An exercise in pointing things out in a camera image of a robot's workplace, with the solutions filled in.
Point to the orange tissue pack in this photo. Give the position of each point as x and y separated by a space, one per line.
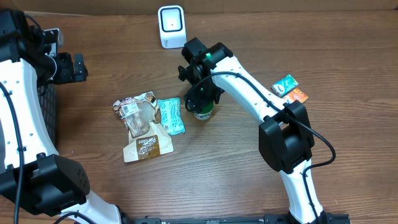
295 95

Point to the white barcode scanner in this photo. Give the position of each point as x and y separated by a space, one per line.
172 26

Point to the brown white snack bag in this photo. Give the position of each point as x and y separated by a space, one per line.
148 139

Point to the teal tissue pack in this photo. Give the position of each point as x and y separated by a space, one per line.
285 85

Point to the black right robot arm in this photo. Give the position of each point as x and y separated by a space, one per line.
285 136

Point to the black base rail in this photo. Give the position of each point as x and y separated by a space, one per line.
327 218

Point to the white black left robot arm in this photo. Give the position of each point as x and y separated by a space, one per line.
37 178

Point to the teal wipes pouch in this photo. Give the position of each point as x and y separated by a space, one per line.
171 119

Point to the dark mesh basket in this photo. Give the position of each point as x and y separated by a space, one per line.
48 101

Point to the green lid jar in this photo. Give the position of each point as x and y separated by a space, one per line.
203 110

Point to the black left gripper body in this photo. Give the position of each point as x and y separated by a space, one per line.
65 73

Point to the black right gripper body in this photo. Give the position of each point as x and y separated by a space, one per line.
206 91

